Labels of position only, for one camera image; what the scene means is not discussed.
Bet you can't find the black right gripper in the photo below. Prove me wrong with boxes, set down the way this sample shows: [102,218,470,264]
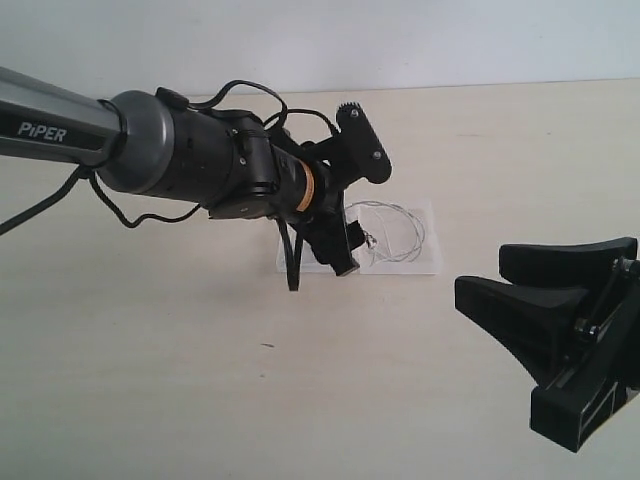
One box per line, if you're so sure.
[453,237,639,440]

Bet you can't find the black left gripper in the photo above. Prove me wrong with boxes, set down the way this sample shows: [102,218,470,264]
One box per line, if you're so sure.
[279,159,364,276]

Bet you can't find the white wired earphones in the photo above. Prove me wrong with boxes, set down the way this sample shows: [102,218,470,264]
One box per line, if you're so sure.
[347,198,426,265]

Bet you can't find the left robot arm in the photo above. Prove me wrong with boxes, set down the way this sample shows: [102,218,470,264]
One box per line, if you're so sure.
[1,69,364,278]

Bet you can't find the clear plastic hinged case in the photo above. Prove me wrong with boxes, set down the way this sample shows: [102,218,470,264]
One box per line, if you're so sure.
[275,198,445,277]

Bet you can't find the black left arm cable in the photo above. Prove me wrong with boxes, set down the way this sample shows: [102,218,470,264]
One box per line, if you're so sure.
[0,79,337,293]

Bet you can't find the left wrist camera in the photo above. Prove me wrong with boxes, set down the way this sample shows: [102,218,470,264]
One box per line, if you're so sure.
[299,99,394,185]

